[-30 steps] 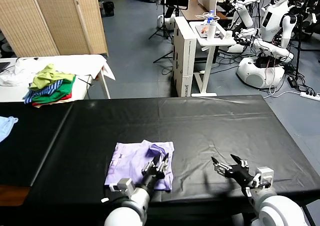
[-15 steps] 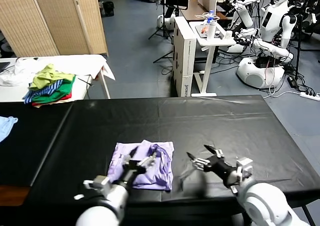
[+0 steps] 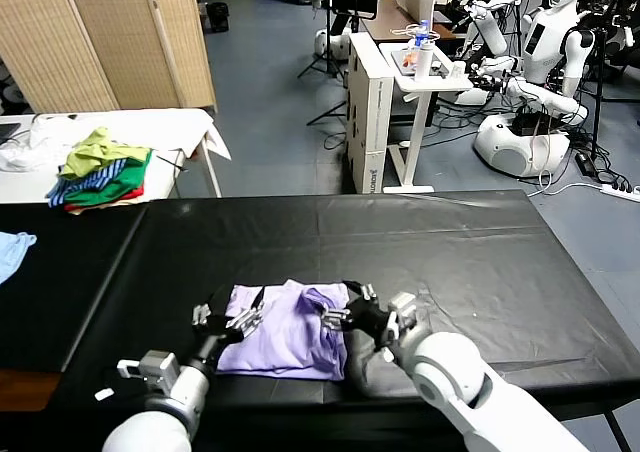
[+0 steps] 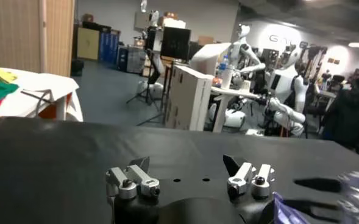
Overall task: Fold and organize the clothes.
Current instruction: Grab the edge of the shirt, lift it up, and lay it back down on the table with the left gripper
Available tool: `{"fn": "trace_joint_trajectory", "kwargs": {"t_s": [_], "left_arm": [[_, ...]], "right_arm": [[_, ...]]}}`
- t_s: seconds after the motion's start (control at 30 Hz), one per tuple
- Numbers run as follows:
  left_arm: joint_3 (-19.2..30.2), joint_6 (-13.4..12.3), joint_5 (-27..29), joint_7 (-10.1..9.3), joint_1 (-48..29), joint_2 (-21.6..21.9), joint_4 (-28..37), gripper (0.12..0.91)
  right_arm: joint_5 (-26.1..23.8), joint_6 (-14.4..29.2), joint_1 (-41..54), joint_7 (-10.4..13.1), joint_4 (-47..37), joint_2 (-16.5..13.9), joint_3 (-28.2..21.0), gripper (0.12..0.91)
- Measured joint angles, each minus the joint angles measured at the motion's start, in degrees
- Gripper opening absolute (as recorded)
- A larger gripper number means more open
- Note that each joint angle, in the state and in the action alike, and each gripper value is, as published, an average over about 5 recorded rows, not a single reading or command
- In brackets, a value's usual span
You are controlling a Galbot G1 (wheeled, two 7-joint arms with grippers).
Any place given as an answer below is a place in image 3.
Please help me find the white floor cable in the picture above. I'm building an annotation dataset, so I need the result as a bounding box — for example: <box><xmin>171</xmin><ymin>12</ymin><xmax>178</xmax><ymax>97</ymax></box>
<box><xmin>527</xmin><ymin>181</ymin><xmax>604</xmax><ymax>198</ymax></box>

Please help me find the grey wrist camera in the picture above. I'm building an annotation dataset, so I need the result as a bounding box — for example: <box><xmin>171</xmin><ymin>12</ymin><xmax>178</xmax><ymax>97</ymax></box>
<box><xmin>116</xmin><ymin>350</ymin><xmax>181</xmax><ymax>389</ymax></box>
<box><xmin>384</xmin><ymin>292</ymin><xmax>419</xmax><ymax>336</ymax></box>

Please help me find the black metal table leg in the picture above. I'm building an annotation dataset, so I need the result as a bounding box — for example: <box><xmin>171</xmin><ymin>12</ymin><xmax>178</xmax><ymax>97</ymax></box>
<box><xmin>602</xmin><ymin>409</ymin><xmax>634</xmax><ymax>452</ymax></box>

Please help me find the large black plastic table cover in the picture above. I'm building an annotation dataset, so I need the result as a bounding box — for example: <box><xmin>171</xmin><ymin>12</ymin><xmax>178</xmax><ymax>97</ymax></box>
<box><xmin>58</xmin><ymin>189</ymin><xmax>640</xmax><ymax>423</ymax></box>

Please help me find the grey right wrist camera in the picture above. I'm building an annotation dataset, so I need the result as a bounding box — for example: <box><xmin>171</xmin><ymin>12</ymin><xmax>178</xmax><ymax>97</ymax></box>
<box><xmin>384</xmin><ymin>292</ymin><xmax>419</xmax><ymax>336</ymax></box>

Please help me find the lime green garment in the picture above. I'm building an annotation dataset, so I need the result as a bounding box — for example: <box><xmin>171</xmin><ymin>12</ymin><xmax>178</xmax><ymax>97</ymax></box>
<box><xmin>58</xmin><ymin>126</ymin><xmax>151</xmax><ymax>182</ymax></box>

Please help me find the black stand pole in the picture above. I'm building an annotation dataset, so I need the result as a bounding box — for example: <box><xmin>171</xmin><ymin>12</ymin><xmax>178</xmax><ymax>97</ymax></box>
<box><xmin>589</xmin><ymin>26</ymin><xmax>604</xmax><ymax>158</ymax></box>

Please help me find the bamboo folding screen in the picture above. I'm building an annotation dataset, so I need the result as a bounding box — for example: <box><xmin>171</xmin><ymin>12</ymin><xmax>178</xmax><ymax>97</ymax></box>
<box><xmin>0</xmin><ymin>0</ymin><xmax>217</xmax><ymax>115</ymax></box>

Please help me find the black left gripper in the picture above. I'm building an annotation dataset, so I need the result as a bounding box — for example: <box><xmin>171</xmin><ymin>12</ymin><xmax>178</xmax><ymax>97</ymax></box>
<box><xmin>191</xmin><ymin>285</ymin><xmax>267</xmax><ymax>371</ymax></box>

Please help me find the white draped sheet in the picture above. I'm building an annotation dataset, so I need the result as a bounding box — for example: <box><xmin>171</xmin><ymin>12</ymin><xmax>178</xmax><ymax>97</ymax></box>
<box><xmin>69</xmin><ymin>109</ymin><xmax>232</xmax><ymax>162</ymax></box>

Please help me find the blue striped garment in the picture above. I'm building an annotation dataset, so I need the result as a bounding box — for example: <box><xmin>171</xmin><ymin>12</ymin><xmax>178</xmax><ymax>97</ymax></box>
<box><xmin>47</xmin><ymin>159</ymin><xmax>126</xmax><ymax>209</ymax></box>

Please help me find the white folding table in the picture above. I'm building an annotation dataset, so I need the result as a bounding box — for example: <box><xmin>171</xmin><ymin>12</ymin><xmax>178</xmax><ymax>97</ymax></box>
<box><xmin>0</xmin><ymin>114</ymin><xmax>224</xmax><ymax>206</ymax></box>

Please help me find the dark green garment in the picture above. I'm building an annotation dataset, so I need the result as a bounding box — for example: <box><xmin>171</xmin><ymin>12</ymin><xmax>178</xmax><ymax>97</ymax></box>
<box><xmin>62</xmin><ymin>149</ymin><xmax>152</xmax><ymax>206</ymax></box>

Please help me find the black tripod stand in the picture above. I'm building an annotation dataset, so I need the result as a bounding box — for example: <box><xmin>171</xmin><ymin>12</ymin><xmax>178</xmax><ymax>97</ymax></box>
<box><xmin>296</xmin><ymin>0</ymin><xmax>347</xmax><ymax>81</ymax></box>
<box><xmin>305</xmin><ymin>14</ymin><xmax>361</xmax><ymax>127</ymax></box>

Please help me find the brown wooden desk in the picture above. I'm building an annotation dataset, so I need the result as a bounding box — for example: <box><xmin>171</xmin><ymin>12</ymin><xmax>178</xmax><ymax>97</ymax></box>
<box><xmin>359</xmin><ymin>0</ymin><xmax>469</xmax><ymax>43</ymax></box>

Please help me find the light purple t-shirt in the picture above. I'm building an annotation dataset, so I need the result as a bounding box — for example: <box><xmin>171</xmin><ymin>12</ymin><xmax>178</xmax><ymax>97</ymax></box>
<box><xmin>217</xmin><ymin>279</ymin><xmax>351</xmax><ymax>382</ymax></box>

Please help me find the white thermos bottle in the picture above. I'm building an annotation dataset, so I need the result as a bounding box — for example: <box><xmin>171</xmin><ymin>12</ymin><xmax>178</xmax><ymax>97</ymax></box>
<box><xmin>412</xmin><ymin>40</ymin><xmax>434</xmax><ymax>83</ymax></box>

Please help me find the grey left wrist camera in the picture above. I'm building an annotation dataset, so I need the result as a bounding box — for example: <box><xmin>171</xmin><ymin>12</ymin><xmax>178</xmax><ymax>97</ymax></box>
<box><xmin>116</xmin><ymin>350</ymin><xmax>181</xmax><ymax>389</ymax></box>

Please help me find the beige garment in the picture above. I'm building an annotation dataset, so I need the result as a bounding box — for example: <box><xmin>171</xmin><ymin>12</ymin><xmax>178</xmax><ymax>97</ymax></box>
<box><xmin>67</xmin><ymin>194</ymin><xmax>146</xmax><ymax>217</ymax></box>

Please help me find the white side table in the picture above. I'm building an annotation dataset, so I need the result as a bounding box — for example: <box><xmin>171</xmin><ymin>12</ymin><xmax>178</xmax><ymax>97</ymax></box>
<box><xmin>377</xmin><ymin>41</ymin><xmax>474</xmax><ymax>194</ymax></box>

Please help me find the tall white cardboard box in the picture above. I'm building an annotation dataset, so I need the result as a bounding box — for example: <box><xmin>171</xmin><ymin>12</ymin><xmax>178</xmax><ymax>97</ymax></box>
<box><xmin>345</xmin><ymin>32</ymin><xmax>396</xmax><ymax>194</ymax></box>

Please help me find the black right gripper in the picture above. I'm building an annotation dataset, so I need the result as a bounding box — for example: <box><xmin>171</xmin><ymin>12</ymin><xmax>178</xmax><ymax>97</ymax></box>
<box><xmin>319</xmin><ymin>280</ymin><xmax>396</xmax><ymax>349</ymax></box>

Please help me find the red garment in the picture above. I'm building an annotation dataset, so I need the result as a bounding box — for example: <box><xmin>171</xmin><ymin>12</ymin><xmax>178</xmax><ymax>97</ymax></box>
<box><xmin>63</xmin><ymin>181</ymin><xmax>145</xmax><ymax>212</ymax></box>

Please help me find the narrow black table cover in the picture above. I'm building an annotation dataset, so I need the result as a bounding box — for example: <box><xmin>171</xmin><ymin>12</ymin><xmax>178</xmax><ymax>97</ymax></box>
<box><xmin>0</xmin><ymin>199</ymin><xmax>148</xmax><ymax>374</ymax></box>

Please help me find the white humanoid robot with base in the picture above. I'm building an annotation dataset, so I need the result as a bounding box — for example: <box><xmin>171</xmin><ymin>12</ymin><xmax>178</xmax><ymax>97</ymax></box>
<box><xmin>452</xmin><ymin>0</ymin><xmax>599</xmax><ymax>179</ymax></box>

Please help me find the white power strip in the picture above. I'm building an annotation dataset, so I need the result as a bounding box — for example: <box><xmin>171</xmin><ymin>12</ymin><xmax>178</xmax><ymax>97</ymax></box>
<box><xmin>599</xmin><ymin>182</ymin><xmax>640</xmax><ymax>197</ymax></box>

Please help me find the crumpled white garment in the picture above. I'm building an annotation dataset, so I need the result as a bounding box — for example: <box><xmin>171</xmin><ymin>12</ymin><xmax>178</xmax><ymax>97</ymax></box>
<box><xmin>0</xmin><ymin>115</ymin><xmax>76</xmax><ymax>174</ymax></box>

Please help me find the light blue garment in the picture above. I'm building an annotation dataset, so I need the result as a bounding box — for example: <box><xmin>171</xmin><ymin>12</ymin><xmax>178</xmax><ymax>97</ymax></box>
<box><xmin>0</xmin><ymin>231</ymin><xmax>38</xmax><ymax>286</ymax></box>

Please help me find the small white robot base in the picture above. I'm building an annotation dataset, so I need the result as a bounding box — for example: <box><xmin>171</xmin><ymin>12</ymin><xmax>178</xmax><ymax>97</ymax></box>
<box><xmin>313</xmin><ymin>27</ymin><xmax>351</xmax><ymax>62</ymax></box>

